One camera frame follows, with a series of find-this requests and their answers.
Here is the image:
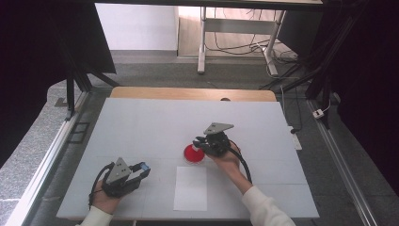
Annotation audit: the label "white power strip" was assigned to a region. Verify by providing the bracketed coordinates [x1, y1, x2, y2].
[287, 125, 303, 152]

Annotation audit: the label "black metal stand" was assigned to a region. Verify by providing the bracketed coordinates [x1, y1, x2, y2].
[53, 29, 120, 122]
[258, 12, 361, 130]

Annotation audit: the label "white paper sheet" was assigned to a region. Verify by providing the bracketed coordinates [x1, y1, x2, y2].
[172, 166, 209, 212]

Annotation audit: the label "black floor cables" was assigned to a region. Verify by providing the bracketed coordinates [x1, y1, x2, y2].
[203, 8, 302, 90]

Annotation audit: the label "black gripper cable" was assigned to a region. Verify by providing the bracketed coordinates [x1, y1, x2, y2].
[228, 146, 254, 185]
[88, 161, 116, 209]

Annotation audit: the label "white desk frame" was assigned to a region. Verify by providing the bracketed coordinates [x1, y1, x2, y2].
[197, 6, 287, 77]

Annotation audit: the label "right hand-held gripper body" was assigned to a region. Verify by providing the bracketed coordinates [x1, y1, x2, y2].
[202, 121, 235, 158]

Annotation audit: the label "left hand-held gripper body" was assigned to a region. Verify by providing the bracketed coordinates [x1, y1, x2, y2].
[101, 156, 142, 199]

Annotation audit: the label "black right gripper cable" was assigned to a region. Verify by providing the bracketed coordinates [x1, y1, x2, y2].
[228, 146, 254, 185]

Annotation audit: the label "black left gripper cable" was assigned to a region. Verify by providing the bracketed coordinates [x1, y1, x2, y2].
[88, 161, 116, 209]

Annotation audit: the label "wooden table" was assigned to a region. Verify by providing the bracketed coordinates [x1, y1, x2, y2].
[109, 86, 278, 103]

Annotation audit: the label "round red ink pad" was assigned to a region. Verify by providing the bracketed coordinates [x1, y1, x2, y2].
[183, 143, 207, 165]

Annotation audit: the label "person's left hand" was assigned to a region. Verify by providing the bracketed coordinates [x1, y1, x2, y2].
[89, 180, 126, 216]

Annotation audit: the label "person's right hand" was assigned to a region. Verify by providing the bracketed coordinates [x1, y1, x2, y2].
[205, 140, 243, 172]

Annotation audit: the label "black curtain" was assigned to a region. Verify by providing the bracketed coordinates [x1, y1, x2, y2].
[0, 0, 118, 170]
[277, 0, 399, 197]

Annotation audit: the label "aluminium floor rail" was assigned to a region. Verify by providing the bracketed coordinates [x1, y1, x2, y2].
[305, 99, 379, 226]
[4, 90, 90, 226]

